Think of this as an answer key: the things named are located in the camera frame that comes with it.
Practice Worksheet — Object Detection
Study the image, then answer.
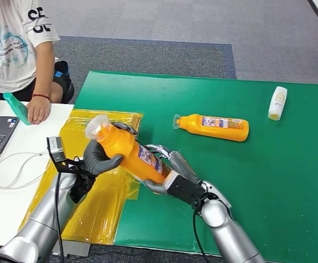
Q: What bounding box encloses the person's left hand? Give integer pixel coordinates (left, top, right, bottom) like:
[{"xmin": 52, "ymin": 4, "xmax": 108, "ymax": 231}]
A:
[{"xmin": 27, "ymin": 95, "xmax": 52, "ymax": 125}]

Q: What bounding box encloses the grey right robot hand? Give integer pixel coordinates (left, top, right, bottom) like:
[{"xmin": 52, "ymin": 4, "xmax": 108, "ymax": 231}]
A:
[{"xmin": 144, "ymin": 144, "xmax": 200, "ymax": 196}]

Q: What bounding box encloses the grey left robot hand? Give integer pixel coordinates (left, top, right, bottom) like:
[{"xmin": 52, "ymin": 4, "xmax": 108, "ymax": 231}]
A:
[{"xmin": 82, "ymin": 122, "xmax": 138, "ymax": 177}]

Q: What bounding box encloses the teal plastic bottle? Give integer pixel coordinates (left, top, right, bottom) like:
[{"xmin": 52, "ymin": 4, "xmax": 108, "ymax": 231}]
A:
[{"xmin": 2, "ymin": 92, "xmax": 32, "ymax": 127}]

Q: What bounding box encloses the orange detergent bottle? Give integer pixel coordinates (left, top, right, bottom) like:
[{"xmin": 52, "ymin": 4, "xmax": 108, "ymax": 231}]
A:
[
  {"xmin": 173, "ymin": 113, "xmax": 250, "ymax": 142},
  {"xmin": 85, "ymin": 114, "xmax": 172, "ymax": 185}
]

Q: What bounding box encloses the small white bottle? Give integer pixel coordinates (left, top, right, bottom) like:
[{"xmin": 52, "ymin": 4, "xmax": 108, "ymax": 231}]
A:
[{"xmin": 267, "ymin": 85, "xmax": 288, "ymax": 122}]

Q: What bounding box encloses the person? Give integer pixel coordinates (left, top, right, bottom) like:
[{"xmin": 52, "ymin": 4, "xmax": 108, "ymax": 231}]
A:
[{"xmin": 0, "ymin": 0, "xmax": 76, "ymax": 125}]

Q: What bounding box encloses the green table mat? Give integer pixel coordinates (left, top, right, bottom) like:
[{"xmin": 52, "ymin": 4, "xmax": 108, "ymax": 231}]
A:
[{"xmin": 74, "ymin": 70, "xmax": 318, "ymax": 263}]

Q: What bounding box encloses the grey flat plate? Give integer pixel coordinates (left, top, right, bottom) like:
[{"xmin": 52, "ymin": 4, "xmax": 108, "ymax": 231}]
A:
[{"xmin": 51, "ymin": 239, "xmax": 91, "ymax": 258}]

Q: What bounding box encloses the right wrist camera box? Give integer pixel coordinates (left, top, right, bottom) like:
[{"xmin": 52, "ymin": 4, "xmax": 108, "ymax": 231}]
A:
[{"xmin": 162, "ymin": 170, "xmax": 207, "ymax": 206}]

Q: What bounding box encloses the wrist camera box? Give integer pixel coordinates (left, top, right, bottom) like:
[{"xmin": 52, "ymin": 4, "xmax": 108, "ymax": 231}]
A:
[
  {"xmin": 162, "ymin": 170, "xmax": 207, "ymax": 206},
  {"xmin": 46, "ymin": 135, "xmax": 67, "ymax": 163}
]

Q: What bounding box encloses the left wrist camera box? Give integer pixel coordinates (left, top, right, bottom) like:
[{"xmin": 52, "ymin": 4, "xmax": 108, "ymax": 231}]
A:
[{"xmin": 46, "ymin": 135, "xmax": 67, "ymax": 163}]

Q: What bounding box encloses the thin white cable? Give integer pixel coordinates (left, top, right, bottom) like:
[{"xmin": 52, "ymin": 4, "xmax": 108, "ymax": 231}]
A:
[{"xmin": 0, "ymin": 152, "xmax": 51, "ymax": 191}]

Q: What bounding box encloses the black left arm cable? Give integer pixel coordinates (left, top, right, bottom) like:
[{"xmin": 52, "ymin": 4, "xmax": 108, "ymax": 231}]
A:
[{"xmin": 54, "ymin": 169, "xmax": 66, "ymax": 263}]

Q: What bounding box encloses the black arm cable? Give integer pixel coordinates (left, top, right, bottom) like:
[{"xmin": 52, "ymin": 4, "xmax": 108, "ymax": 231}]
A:
[
  {"xmin": 54, "ymin": 169, "xmax": 66, "ymax": 263},
  {"xmin": 192, "ymin": 206, "xmax": 209, "ymax": 263}
]

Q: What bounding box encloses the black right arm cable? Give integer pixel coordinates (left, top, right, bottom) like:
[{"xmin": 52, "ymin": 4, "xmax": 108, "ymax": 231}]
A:
[{"xmin": 192, "ymin": 206, "xmax": 209, "ymax": 263}]

